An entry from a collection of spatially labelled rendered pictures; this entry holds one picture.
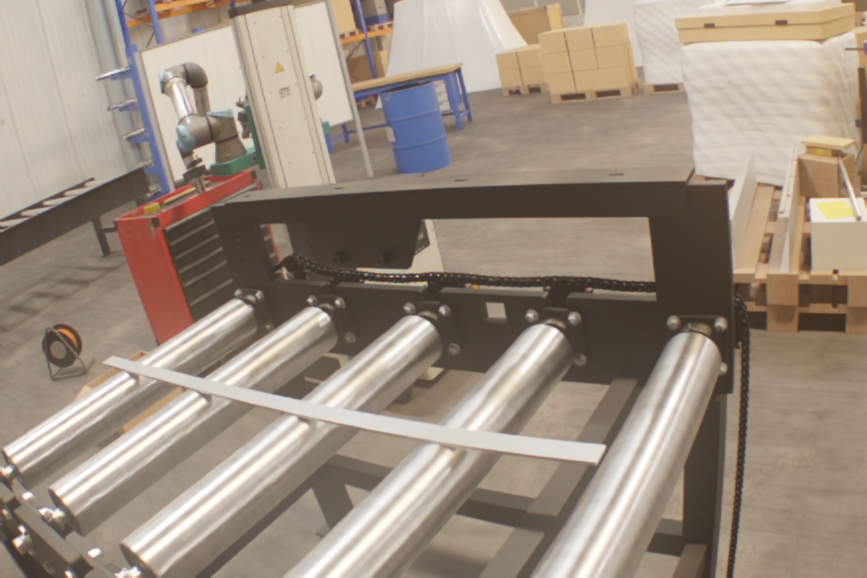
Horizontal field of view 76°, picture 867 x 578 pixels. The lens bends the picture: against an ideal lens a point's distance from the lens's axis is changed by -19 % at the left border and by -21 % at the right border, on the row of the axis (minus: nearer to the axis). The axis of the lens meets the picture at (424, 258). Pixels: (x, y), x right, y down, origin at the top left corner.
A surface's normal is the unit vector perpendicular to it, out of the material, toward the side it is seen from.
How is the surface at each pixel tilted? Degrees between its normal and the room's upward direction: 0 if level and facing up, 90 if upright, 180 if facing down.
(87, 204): 90
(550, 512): 0
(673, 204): 90
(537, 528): 0
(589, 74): 90
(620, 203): 90
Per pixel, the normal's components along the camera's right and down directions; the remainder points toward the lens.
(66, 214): 0.84, 0.00
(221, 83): 0.52, 0.18
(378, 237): -0.54, 0.40
